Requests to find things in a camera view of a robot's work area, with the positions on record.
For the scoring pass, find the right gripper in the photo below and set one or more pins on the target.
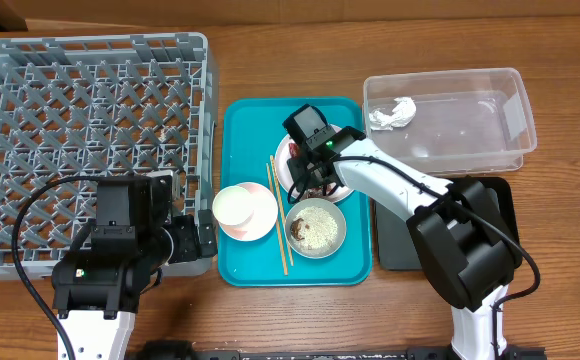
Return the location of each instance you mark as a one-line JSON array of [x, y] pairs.
[[298, 181]]

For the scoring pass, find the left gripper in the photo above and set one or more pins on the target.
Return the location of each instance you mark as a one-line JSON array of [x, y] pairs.
[[205, 233]]

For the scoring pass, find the red foil snack wrapper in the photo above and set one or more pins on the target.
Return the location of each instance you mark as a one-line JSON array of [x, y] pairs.
[[295, 150]]

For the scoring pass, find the wooden chopstick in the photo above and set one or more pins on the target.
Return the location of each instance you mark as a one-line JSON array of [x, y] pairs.
[[277, 222], [281, 208]]

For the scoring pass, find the white paper cup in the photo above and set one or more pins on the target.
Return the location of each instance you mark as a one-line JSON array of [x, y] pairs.
[[233, 206]]

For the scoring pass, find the white rice pile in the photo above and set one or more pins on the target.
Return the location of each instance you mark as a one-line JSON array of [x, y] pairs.
[[323, 229]]

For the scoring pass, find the grey bowl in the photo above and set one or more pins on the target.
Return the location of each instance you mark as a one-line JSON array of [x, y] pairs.
[[333, 210]]

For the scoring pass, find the brown food scrap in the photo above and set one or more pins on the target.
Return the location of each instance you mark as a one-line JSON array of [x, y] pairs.
[[299, 228]]

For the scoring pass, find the pink shallow bowl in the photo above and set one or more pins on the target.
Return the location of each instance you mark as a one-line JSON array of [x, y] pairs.
[[263, 218]]

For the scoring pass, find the white tissue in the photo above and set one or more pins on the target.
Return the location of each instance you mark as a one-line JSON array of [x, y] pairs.
[[398, 114]]

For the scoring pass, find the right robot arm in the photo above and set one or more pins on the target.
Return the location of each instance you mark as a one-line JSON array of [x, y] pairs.
[[467, 251]]

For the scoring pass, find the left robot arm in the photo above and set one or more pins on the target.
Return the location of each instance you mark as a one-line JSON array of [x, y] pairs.
[[117, 256]]

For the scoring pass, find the clear plastic waste bin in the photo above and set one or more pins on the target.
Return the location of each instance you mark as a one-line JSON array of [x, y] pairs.
[[467, 121]]

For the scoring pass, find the white round plate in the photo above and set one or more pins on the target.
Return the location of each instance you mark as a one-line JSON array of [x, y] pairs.
[[283, 154]]

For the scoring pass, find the teal plastic serving tray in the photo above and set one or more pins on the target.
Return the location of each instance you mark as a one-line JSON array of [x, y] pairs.
[[252, 131]]

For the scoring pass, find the black plastic tray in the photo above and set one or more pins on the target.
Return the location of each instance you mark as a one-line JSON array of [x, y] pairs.
[[396, 250]]

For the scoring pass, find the grey plastic dish rack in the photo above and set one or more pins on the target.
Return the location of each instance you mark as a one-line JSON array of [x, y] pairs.
[[74, 108]]

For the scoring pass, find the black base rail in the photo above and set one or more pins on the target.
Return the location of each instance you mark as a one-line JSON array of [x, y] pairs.
[[183, 350]]

